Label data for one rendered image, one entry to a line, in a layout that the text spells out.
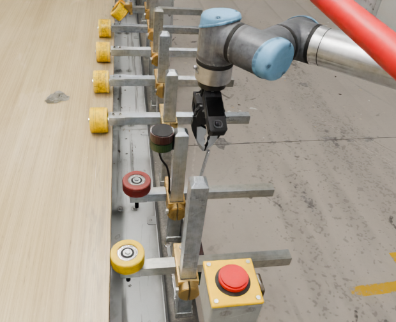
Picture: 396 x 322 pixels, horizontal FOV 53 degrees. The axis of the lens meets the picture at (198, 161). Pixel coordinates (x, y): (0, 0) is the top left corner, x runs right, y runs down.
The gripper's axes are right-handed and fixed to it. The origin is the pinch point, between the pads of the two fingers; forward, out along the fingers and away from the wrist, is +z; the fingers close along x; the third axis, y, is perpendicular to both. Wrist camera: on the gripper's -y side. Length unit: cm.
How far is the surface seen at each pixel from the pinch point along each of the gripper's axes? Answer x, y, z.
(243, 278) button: 7, -56, -22
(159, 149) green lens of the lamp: 13.2, -7.6, -6.1
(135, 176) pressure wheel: 18.9, 0.9, 10.4
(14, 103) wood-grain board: 59, 41, 11
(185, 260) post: 9.0, -31.5, 7.0
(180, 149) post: 8.0, -6.5, -5.0
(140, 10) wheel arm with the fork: 13, 123, 6
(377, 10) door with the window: -250, 317, 65
